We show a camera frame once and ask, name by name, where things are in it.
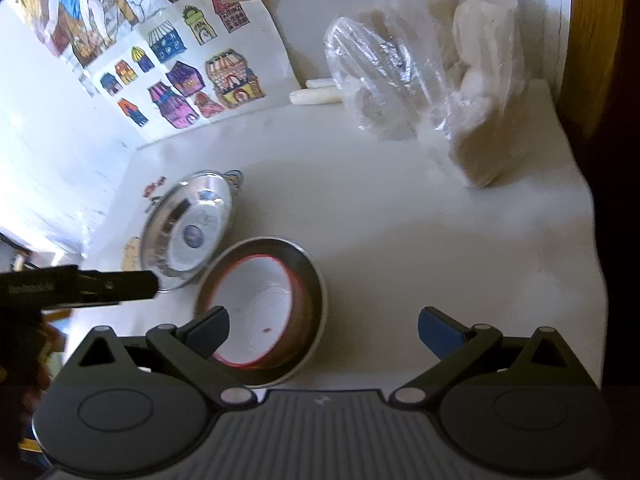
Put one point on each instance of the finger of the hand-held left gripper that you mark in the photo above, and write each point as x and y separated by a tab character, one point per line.
115	285

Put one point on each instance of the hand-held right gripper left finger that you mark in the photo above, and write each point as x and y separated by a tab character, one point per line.
210	326

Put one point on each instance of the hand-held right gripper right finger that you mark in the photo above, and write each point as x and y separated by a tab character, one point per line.
440	331

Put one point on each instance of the white bowl with red rim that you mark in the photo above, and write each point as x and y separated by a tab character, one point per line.
240	363

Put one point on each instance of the steel plate with round label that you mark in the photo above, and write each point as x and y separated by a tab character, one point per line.
195	230

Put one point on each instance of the steel bowl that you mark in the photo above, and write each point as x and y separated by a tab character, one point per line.
316	305

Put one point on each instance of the yellow sticker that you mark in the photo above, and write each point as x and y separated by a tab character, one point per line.
132	255

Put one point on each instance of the red sticker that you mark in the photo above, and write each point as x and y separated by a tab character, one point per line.
154	187

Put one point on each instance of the blue sticker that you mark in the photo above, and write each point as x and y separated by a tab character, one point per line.
236	178

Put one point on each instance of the coloured houses drawing sheet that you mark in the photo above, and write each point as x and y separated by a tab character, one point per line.
200	70

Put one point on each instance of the white candle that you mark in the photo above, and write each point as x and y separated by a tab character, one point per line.
315	96
318	82

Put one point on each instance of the clear plastic bag white contents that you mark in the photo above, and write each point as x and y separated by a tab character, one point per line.
425	75

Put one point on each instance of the coloured figure drawing sheet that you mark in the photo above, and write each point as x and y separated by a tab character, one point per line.
65	5

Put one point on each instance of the wooden furniture panel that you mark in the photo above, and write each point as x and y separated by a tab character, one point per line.
595	35

